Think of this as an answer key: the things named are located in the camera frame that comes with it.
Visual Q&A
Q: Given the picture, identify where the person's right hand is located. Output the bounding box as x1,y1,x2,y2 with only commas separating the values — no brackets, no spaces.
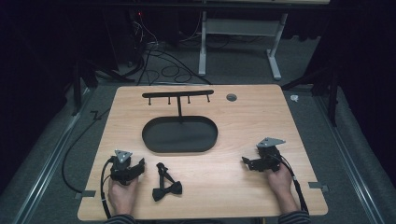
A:
264,162,300,215

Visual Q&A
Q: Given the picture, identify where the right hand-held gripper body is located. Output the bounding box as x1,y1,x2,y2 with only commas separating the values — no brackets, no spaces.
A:
252,136,287,173

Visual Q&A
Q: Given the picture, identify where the black metal stand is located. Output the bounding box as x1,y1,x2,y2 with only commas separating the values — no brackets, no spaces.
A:
70,59,134,117
281,66,340,128

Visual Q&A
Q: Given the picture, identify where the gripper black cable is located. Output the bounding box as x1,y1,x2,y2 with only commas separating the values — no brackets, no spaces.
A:
99,156,116,219
278,154,310,215

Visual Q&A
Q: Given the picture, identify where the grey tape strip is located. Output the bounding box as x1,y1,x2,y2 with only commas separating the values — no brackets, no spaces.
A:
74,189,97,201
307,181,330,192

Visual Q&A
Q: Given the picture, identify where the white desk frame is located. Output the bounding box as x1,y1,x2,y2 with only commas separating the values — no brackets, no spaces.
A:
198,10,289,81

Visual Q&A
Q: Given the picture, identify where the bundle of floor cables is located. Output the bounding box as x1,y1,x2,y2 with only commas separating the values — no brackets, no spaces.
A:
125,8,213,87

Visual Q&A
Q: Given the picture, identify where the aluminium floor rail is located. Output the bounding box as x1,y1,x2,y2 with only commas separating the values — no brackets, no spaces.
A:
11,90,94,224
312,94,387,224

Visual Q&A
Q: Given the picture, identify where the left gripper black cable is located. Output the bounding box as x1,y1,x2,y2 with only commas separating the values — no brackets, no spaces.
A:
99,156,116,219

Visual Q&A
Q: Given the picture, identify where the black bow tie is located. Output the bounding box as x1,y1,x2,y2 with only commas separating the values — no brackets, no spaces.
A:
151,161,183,203

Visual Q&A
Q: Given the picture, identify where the black floor cable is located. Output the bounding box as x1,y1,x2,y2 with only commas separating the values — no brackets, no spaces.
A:
61,106,111,194

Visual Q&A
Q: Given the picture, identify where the black hanger stand with tray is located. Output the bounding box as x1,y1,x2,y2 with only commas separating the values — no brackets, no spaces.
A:
141,90,219,154

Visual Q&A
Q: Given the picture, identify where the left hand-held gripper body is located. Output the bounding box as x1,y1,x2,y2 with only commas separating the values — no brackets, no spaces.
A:
109,149,140,187

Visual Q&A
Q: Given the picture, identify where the person's left hand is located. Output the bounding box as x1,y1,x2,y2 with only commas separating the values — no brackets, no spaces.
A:
107,177,139,217

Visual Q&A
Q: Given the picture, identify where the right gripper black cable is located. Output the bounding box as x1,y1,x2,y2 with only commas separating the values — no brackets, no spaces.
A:
278,154,310,215

